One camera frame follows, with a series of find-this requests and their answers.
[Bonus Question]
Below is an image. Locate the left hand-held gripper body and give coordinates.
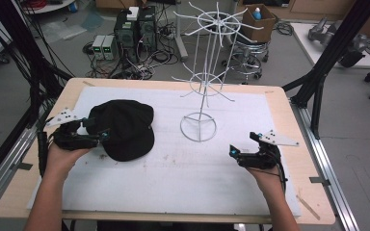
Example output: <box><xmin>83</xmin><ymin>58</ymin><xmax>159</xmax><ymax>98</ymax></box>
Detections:
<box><xmin>45</xmin><ymin>107</ymin><xmax>101</xmax><ymax>152</ymax></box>

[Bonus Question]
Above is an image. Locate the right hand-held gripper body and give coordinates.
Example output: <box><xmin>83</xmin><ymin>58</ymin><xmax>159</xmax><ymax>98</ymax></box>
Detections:
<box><xmin>236</xmin><ymin>129</ymin><xmax>301</xmax><ymax>170</ymax></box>

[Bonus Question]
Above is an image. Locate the black cap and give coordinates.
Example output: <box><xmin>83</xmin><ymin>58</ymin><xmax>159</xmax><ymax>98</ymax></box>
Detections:
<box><xmin>85</xmin><ymin>98</ymin><xmax>156</xmax><ymax>163</ymax></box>

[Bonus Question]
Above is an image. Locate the person's left hand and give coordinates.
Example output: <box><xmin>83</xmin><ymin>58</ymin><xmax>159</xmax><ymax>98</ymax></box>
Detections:
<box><xmin>45</xmin><ymin>141</ymin><xmax>93</xmax><ymax>181</ymax></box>

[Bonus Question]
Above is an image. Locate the person's right hand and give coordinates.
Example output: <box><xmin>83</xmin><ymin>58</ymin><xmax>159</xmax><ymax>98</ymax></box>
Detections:
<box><xmin>245</xmin><ymin>165</ymin><xmax>286</xmax><ymax>195</ymax></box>

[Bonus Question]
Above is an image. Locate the grey tape strip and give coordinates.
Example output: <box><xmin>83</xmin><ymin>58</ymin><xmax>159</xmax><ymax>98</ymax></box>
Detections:
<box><xmin>308</xmin><ymin>175</ymin><xmax>331</xmax><ymax>188</ymax></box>
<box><xmin>10</xmin><ymin>161</ymin><xmax>34</xmax><ymax>171</ymax></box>

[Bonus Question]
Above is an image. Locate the white foam mat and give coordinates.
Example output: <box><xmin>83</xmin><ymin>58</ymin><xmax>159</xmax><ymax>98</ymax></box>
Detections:
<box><xmin>26</xmin><ymin>85</ymin><xmax>303</xmax><ymax>218</ymax></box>

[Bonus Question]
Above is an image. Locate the wooden stick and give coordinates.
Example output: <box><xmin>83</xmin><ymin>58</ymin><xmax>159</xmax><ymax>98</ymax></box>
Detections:
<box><xmin>295</xmin><ymin>193</ymin><xmax>322</xmax><ymax>221</ymax></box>

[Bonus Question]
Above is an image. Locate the grey power supply unit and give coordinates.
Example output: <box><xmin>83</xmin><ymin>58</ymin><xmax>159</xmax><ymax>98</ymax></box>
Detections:
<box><xmin>91</xmin><ymin>34</ymin><xmax>106</xmax><ymax>61</ymax></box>
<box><xmin>102</xmin><ymin>34</ymin><xmax>118</xmax><ymax>61</ymax></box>

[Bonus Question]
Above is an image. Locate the chrome stool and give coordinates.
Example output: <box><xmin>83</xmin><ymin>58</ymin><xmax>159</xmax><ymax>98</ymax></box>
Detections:
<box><xmin>222</xmin><ymin>39</ymin><xmax>270</xmax><ymax>82</ymax></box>

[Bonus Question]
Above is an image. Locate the black computer tower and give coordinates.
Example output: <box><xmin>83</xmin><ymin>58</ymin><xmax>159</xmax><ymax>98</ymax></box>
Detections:
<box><xmin>137</xmin><ymin>5</ymin><xmax>158</xmax><ymax>55</ymax></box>
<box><xmin>113</xmin><ymin>10</ymin><xmax>140</xmax><ymax>64</ymax></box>

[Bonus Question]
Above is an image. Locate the white platform board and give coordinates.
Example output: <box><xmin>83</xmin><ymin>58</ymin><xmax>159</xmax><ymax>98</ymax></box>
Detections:
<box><xmin>290</xmin><ymin>21</ymin><xmax>370</xmax><ymax>69</ymax></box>

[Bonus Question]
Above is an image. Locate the cardboard box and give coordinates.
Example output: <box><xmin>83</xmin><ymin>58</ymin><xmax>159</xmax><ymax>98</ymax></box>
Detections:
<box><xmin>239</xmin><ymin>3</ymin><xmax>278</xmax><ymax>44</ymax></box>

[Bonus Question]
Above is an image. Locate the white box device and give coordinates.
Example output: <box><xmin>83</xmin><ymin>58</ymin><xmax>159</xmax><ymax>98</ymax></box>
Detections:
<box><xmin>126</xmin><ymin>6</ymin><xmax>141</xmax><ymax>22</ymax></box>

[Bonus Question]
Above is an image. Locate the grey desk leg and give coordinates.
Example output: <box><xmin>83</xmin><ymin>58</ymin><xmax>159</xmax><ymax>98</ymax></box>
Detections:
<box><xmin>172</xmin><ymin>0</ymin><xmax>190</xmax><ymax>63</ymax></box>

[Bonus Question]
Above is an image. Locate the white round table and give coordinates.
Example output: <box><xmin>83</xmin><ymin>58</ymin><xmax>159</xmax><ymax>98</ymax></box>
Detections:
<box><xmin>19</xmin><ymin>0</ymin><xmax>79</xmax><ymax>15</ymax></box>

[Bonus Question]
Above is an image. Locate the blue bottle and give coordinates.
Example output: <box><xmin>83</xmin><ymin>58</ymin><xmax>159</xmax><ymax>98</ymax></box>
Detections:
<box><xmin>251</xmin><ymin>6</ymin><xmax>263</xmax><ymax>21</ymax></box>

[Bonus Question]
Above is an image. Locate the grey robot machine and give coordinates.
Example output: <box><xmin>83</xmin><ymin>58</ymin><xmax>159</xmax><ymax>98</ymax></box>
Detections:
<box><xmin>307</xmin><ymin>16</ymin><xmax>368</xmax><ymax>69</ymax></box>

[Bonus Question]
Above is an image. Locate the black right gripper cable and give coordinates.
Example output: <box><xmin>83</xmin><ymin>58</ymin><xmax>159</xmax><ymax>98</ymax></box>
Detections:
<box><xmin>251</xmin><ymin>150</ymin><xmax>288</xmax><ymax>194</ymax></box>

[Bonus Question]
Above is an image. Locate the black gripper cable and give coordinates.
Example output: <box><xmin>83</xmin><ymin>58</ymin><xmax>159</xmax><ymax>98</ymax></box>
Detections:
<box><xmin>251</xmin><ymin>150</ymin><xmax>288</xmax><ymax>194</ymax></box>
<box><xmin>37</xmin><ymin>117</ymin><xmax>55</xmax><ymax>178</ymax></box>

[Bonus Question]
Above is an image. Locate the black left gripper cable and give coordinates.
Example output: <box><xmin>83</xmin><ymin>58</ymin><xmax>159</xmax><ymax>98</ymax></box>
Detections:
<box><xmin>37</xmin><ymin>117</ymin><xmax>55</xmax><ymax>178</ymax></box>

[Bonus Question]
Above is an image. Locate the aluminium rail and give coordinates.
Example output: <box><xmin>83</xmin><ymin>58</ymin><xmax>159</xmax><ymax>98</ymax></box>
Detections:
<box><xmin>289</xmin><ymin>99</ymin><xmax>361</xmax><ymax>231</ymax></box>
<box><xmin>0</xmin><ymin>105</ymin><xmax>51</xmax><ymax>217</ymax></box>

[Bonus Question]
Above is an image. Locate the tangle of floor cables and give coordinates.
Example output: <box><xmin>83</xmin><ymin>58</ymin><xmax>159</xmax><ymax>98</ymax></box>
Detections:
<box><xmin>82</xmin><ymin>18</ymin><xmax>181</xmax><ymax>81</ymax></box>

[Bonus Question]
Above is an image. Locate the black metal frame stand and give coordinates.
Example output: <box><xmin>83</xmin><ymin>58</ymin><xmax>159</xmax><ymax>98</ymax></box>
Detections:
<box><xmin>0</xmin><ymin>0</ymin><xmax>75</xmax><ymax>191</ymax></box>
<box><xmin>281</xmin><ymin>0</ymin><xmax>370</xmax><ymax>141</ymax></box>

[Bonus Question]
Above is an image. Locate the coiled black cable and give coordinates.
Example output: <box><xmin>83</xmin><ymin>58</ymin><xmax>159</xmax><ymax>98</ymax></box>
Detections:
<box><xmin>273</xmin><ymin>19</ymin><xmax>296</xmax><ymax>37</ymax></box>

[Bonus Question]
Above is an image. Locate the white wire hat rack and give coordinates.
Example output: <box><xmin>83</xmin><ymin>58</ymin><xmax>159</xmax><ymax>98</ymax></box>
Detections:
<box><xmin>171</xmin><ymin>1</ymin><xmax>265</xmax><ymax>143</ymax></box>

